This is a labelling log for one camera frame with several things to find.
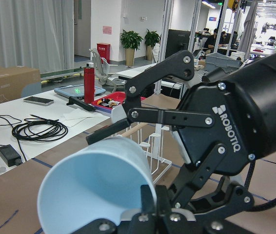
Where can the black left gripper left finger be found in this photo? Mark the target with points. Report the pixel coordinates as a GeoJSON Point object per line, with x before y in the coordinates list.
{"type": "Point", "coordinates": [147, 202]}

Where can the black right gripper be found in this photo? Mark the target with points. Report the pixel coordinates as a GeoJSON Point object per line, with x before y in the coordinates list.
{"type": "Point", "coordinates": [245, 124]}

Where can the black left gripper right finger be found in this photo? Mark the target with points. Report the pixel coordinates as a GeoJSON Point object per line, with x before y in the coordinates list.
{"type": "Point", "coordinates": [163, 201]}

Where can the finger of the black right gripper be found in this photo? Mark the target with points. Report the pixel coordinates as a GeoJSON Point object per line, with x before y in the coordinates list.
{"type": "Point", "coordinates": [152, 107]}

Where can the light blue plastic cup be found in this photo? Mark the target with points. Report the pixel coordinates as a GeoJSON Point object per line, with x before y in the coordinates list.
{"type": "Point", "coordinates": [102, 180]}

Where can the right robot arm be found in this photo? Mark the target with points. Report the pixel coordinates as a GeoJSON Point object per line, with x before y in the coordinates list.
{"type": "Point", "coordinates": [221, 125]}

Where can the red parts tray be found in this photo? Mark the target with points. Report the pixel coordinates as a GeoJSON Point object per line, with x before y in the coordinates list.
{"type": "Point", "coordinates": [109, 102]}

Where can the red water bottle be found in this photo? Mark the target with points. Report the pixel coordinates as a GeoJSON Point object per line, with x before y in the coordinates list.
{"type": "Point", "coordinates": [89, 84]}

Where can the black power adapter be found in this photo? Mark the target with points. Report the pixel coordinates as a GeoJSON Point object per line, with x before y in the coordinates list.
{"type": "Point", "coordinates": [10, 156]}

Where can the black smartphone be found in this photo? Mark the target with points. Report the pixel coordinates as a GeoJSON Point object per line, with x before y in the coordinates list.
{"type": "Point", "coordinates": [39, 100]}

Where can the cardboard box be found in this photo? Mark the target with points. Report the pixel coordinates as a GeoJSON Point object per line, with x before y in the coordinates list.
{"type": "Point", "coordinates": [18, 82]}

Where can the white wire cup rack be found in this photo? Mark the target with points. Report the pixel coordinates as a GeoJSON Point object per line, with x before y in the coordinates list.
{"type": "Point", "coordinates": [152, 147]}

